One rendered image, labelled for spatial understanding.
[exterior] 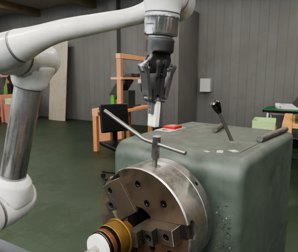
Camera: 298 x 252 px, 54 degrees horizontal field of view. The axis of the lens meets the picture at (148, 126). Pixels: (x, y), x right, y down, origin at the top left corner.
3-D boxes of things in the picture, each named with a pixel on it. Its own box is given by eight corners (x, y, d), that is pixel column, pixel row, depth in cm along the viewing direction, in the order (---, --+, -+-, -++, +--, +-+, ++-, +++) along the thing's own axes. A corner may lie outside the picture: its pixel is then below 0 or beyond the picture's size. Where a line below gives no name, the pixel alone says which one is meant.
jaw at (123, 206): (135, 212, 84) (116, 177, 87) (146, 206, 82) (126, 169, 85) (108, 228, 76) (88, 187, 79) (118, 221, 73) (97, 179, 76)
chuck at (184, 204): (117, 236, 100) (123, 148, 93) (199, 284, 81) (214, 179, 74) (97, 248, 93) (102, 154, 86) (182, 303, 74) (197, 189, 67)
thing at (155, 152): (159, 176, 80) (162, 136, 78) (153, 178, 79) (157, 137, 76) (153, 174, 82) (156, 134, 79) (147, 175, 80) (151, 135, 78)
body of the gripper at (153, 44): (161, 38, 81) (158, 72, 83) (138, 35, 75) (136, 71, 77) (182, 39, 76) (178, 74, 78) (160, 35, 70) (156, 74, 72)
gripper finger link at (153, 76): (163, 60, 75) (159, 60, 74) (158, 103, 78) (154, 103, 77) (152, 59, 78) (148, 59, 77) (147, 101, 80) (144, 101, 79)
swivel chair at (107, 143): (154, 176, 442) (154, 104, 424) (130, 192, 380) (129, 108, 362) (114, 170, 473) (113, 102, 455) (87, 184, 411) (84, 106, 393)
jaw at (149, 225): (154, 212, 80) (192, 218, 73) (156, 229, 80) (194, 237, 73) (126, 228, 71) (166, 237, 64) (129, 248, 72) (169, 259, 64)
